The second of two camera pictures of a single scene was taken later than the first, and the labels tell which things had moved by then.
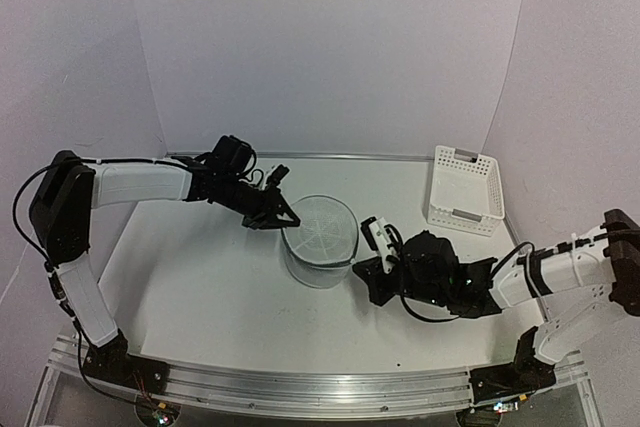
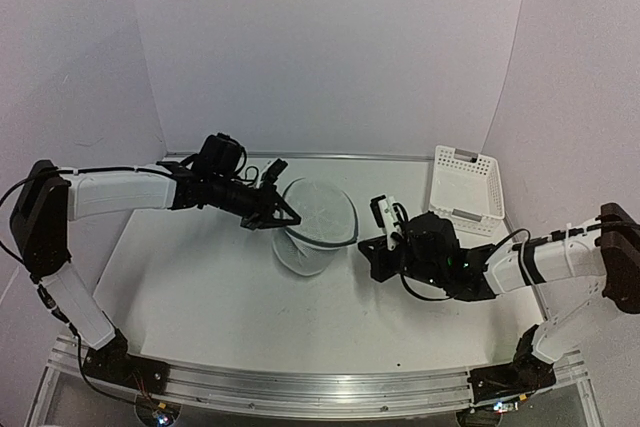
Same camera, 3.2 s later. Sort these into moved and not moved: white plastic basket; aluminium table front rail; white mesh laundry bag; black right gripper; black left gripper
Moved: black right gripper; white mesh laundry bag
Not moved: black left gripper; white plastic basket; aluminium table front rail
